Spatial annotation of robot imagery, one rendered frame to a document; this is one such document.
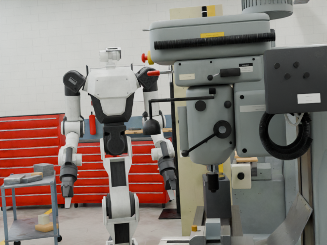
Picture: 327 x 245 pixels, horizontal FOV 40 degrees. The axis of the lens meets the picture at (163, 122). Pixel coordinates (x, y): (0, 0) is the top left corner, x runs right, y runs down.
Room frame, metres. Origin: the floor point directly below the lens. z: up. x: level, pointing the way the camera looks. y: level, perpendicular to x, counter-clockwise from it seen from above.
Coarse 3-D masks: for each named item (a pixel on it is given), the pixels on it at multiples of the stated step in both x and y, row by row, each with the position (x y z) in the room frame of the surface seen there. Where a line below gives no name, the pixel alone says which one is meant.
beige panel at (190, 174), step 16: (176, 16) 3.58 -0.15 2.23; (192, 16) 3.56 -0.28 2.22; (208, 16) 3.54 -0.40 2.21; (176, 96) 3.58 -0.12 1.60; (176, 112) 3.58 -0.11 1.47; (176, 128) 3.59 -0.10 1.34; (192, 176) 3.57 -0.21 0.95; (192, 192) 3.57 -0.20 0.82; (192, 208) 3.57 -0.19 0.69; (192, 224) 3.57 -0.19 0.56
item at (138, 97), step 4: (96, 68) 11.16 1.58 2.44; (100, 68) 11.15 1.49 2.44; (104, 68) 11.14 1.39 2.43; (116, 68) 11.09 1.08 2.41; (120, 68) 11.08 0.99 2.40; (124, 68) 11.07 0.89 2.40; (128, 68) 11.05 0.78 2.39; (136, 68) 11.03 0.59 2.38; (140, 68) 11.01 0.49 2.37; (136, 72) 11.03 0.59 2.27; (140, 88) 11.02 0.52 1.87; (136, 92) 11.03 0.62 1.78; (140, 92) 11.02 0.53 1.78; (136, 96) 11.03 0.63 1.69; (140, 96) 11.02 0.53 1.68; (136, 100) 11.03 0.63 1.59; (140, 100) 11.02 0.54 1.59
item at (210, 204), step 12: (204, 180) 2.20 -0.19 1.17; (228, 180) 2.15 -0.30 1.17; (204, 192) 2.25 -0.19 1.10; (216, 192) 2.15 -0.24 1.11; (228, 192) 2.15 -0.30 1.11; (204, 204) 2.31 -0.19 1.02; (216, 204) 2.15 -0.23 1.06; (228, 204) 2.15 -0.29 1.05; (216, 216) 2.15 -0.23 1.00; (228, 216) 2.15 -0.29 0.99
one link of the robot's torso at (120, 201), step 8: (128, 144) 2.53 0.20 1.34; (104, 152) 2.48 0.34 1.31; (128, 152) 2.50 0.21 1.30; (104, 160) 2.46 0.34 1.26; (112, 160) 2.49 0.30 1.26; (120, 160) 2.50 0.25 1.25; (128, 160) 2.48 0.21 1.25; (112, 168) 2.49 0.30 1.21; (120, 168) 2.50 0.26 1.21; (128, 168) 2.46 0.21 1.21; (112, 176) 2.49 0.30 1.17; (120, 176) 2.49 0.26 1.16; (112, 184) 2.48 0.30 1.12; (120, 184) 2.48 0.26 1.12; (112, 192) 2.41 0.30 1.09; (120, 192) 2.42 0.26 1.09; (128, 192) 2.43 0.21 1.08; (112, 200) 2.40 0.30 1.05; (120, 200) 2.40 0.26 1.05; (128, 200) 2.41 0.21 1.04; (112, 208) 2.38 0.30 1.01; (120, 208) 2.39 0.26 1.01; (128, 208) 2.40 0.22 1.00; (112, 216) 2.40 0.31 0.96; (120, 216) 2.41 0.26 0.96; (128, 216) 2.43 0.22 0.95
